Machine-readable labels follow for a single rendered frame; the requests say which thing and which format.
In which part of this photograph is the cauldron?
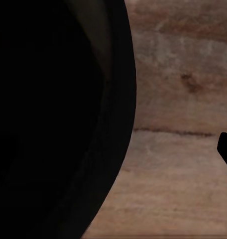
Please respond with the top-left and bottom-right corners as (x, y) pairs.
(0, 0), (137, 239)

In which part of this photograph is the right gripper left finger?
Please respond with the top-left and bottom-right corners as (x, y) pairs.
(0, 132), (20, 183)

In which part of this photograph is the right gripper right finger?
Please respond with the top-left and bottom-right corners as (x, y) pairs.
(217, 132), (227, 164)

